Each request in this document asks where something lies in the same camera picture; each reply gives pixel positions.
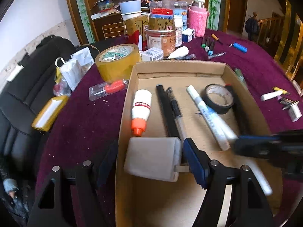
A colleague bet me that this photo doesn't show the white paint marker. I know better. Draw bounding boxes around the white paint marker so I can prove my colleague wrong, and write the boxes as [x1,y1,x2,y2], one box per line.
[186,85,230,151]

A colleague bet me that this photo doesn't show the black marker red cap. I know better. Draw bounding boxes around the black marker red cap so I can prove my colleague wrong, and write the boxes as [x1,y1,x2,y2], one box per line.
[225,85,250,135]

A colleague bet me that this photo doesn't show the black gel pen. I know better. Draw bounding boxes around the black gel pen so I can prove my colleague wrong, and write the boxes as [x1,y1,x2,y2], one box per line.
[166,87,188,142]

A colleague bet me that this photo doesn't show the white glue bottle orange cap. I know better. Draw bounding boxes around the white glue bottle orange cap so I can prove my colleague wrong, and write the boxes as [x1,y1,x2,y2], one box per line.
[131,89,152,136]

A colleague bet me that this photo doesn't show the black marker pink cap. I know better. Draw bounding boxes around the black marker pink cap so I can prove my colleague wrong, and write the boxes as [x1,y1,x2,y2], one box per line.
[277,96,299,110]

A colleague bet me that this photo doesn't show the cardboard box tray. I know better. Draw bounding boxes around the cardboard box tray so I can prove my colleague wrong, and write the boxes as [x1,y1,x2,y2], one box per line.
[115,61,271,226]

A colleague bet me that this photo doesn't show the yellow black pen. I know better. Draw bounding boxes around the yellow black pen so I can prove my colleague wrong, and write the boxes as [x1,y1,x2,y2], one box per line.
[273,86,291,95]

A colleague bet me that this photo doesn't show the black electrical tape roll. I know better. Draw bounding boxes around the black electrical tape roll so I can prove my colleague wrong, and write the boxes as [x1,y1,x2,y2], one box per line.
[201,84,234,114]

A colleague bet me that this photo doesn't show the red cutter in case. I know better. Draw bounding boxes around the red cutter in case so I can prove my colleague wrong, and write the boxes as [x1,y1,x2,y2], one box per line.
[88,79,129,101]

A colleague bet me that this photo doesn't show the yellow flat box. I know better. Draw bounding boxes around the yellow flat box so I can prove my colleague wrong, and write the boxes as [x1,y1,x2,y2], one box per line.
[31,95,69,132]

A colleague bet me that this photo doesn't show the green lighter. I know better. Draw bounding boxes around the green lighter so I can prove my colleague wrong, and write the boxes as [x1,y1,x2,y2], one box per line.
[234,68,248,89]

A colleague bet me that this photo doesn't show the white paper bag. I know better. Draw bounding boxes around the white paper bag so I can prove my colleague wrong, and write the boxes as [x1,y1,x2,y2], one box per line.
[54,58,84,92]

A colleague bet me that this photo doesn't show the yellow packing tape roll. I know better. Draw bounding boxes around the yellow packing tape roll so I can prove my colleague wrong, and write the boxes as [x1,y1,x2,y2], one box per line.
[95,44,140,83]

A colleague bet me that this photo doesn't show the black leather sofa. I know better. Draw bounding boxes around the black leather sofa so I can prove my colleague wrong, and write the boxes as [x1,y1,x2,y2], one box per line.
[1,35,76,163]

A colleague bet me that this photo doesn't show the silver ballpoint pen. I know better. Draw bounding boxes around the silver ballpoint pen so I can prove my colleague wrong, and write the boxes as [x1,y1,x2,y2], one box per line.
[208,52,226,59]

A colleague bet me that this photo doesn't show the black marker blue cap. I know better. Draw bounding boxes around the black marker blue cap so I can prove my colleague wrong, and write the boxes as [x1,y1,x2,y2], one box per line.
[208,40,216,56]

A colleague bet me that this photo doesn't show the blue lighter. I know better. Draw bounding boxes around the blue lighter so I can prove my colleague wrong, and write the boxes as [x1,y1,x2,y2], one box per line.
[232,42,248,53]

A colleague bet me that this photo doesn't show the black marker green cap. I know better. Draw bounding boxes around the black marker green cap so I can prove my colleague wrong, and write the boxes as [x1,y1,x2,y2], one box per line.
[201,36,207,49]

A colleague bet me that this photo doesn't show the white barcode box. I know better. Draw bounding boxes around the white barcode box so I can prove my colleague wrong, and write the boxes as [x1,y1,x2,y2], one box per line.
[141,47,164,61]

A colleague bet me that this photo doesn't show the small orange screwdriver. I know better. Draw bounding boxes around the small orange screwdriver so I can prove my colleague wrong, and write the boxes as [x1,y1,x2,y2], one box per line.
[211,34,223,45]

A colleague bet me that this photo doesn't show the small white blue box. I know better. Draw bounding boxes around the small white blue box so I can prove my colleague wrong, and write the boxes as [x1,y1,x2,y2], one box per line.
[182,28,195,43]

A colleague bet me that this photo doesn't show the person in dark coat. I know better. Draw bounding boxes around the person in dark coat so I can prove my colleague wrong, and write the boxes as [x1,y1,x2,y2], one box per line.
[245,11,259,41]

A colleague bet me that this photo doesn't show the tin with chopsticks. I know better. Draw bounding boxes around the tin with chopsticks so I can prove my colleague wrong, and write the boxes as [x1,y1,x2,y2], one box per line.
[144,7,177,58]

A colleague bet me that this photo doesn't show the white plastic jar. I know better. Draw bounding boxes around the white plastic jar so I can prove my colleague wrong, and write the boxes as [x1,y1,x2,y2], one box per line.
[175,19,183,47]

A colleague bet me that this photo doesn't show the pink knitted cup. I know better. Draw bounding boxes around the pink knitted cup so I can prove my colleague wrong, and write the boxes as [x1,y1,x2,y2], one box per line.
[188,0,209,37]

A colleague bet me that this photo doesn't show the blue label plastic jar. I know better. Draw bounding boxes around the blue label plastic jar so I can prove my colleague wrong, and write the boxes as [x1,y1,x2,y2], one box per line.
[174,1,188,30]

